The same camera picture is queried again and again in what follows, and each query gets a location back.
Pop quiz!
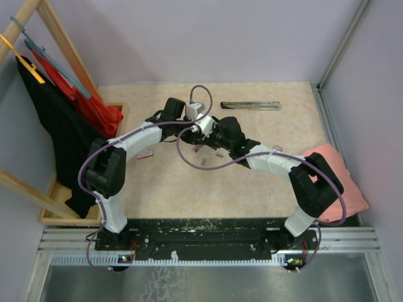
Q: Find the teal clothes hanger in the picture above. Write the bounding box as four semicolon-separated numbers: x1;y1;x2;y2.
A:
10;16;91;99

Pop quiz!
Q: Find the red hanging garment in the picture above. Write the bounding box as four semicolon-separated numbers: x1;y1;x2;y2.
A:
31;50;123;138

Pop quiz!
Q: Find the black hanging garment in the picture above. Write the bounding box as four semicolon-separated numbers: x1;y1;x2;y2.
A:
16;60;105;218

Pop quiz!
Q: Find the aluminium rail frame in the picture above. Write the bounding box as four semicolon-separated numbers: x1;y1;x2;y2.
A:
24;220;394;301

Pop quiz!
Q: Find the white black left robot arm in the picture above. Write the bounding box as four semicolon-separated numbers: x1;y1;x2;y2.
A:
78;98;211;250

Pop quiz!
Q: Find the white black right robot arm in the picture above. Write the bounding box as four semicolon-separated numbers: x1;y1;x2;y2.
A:
196;116;344;249

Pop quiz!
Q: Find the pink folded cloth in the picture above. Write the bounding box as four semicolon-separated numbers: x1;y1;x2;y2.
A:
302;143;369;223

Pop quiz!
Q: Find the wooden clothes rack frame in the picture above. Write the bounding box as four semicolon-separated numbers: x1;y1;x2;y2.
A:
0;0;130;227

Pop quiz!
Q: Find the yellow clothes hanger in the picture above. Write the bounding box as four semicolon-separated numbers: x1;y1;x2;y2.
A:
1;35;45;84

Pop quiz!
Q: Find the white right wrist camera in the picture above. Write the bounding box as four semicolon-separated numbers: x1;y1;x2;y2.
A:
191;116;217;137

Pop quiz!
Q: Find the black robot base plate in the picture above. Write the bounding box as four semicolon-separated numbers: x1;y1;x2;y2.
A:
95;218;317;261

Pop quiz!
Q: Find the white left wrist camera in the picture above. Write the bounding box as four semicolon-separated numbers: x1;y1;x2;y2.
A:
185;102;205;120

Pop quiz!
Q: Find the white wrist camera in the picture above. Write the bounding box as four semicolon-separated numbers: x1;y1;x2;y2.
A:
185;102;205;120
191;116;217;137

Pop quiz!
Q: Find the large black chrome stapler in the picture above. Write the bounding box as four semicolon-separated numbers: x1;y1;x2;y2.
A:
220;102;281;111

